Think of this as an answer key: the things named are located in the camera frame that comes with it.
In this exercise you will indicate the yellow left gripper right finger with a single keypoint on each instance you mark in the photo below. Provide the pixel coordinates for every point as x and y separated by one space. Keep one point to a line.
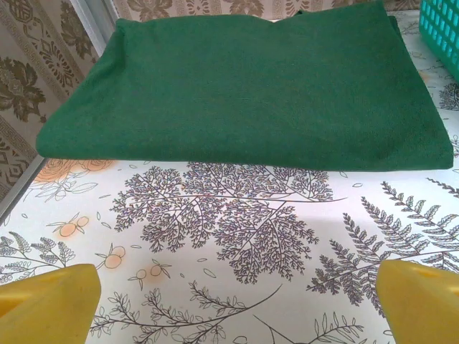
423 308

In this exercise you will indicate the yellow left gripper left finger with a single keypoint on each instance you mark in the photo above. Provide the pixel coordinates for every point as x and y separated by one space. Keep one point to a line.
50 308

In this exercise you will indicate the teal plastic basket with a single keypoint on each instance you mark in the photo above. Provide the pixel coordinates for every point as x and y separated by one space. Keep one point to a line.
443 28

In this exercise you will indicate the aluminium left side rail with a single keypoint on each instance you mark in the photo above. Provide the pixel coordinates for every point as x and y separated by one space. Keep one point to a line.
21 190

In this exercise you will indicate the aluminium left corner post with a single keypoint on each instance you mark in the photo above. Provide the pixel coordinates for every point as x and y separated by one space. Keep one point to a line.
94 28

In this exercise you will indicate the folded green t-shirt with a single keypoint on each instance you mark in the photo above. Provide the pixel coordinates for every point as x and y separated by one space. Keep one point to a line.
244 93

